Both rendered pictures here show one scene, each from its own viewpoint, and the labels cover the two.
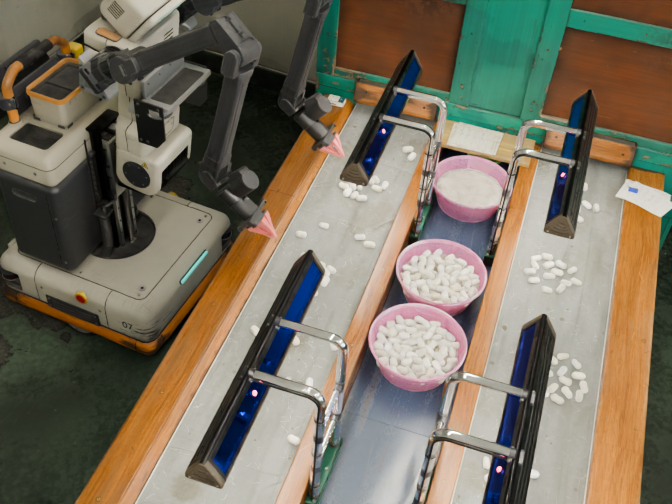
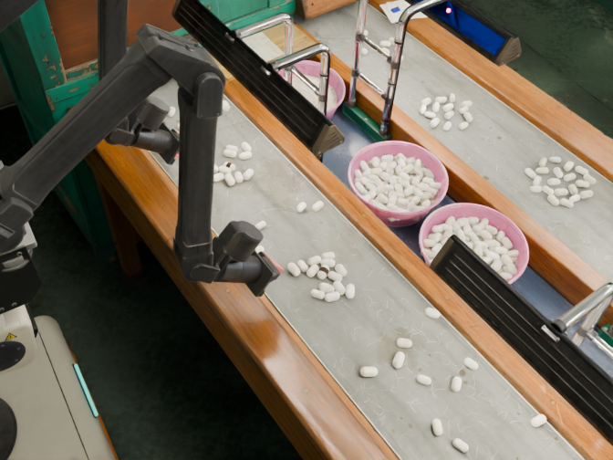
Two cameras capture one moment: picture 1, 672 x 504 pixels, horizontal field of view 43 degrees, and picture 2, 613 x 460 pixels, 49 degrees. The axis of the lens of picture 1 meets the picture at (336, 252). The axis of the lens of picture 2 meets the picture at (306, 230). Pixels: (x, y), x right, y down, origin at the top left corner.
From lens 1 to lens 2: 1.54 m
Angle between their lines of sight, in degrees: 36
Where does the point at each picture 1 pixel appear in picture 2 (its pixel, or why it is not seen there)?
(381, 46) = not seen: hidden behind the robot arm
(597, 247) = (434, 68)
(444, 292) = (419, 191)
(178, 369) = not seen: outside the picture
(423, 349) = (479, 247)
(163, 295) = (101, 444)
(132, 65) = (20, 210)
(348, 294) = (368, 262)
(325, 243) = (284, 239)
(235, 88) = (212, 129)
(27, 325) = not seen: outside the picture
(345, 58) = (71, 54)
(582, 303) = (490, 115)
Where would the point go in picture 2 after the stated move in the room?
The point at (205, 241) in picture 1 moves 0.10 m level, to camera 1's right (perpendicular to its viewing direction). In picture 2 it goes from (63, 357) to (90, 334)
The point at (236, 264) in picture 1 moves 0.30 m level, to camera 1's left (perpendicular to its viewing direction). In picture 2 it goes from (261, 334) to (158, 436)
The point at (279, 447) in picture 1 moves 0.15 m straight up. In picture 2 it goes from (537, 440) to (562, 408)
